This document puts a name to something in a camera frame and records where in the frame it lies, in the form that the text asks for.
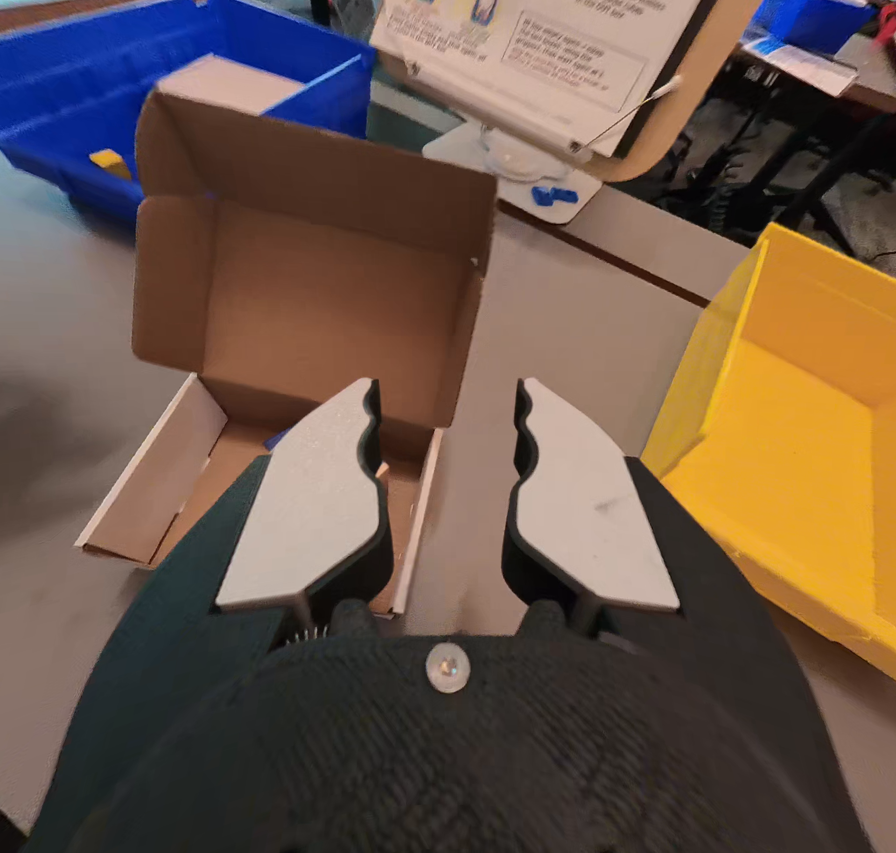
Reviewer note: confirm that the small yellow cube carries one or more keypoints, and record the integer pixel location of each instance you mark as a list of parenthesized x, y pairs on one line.
[(110, 165)]

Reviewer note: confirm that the blue plastic clip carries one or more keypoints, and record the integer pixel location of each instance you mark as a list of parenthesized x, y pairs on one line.
[(553, 195)]

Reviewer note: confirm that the instruction sheet board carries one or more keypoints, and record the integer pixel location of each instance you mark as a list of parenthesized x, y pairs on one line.
[(546, 47)]

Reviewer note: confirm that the yellow plastic bin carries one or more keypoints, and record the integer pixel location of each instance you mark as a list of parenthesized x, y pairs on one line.
[(791, 447)]

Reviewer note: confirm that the background blue bin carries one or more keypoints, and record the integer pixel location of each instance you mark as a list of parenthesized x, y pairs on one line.
[(812, 16)]

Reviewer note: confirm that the small pale box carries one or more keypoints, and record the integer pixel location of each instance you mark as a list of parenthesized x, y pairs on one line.
[(224, 83)]

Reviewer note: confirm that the white cardboard box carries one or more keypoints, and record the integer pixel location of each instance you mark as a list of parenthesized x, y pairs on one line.
[(315, 272)]

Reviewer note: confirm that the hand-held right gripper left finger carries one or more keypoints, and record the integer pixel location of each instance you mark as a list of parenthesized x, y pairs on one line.
[(308, 510)]

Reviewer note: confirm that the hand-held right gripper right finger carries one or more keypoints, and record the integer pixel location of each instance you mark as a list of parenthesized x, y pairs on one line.
[(589, 510)]

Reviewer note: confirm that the blue plastic bin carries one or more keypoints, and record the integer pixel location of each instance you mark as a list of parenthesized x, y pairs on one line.
[(70, 76)]

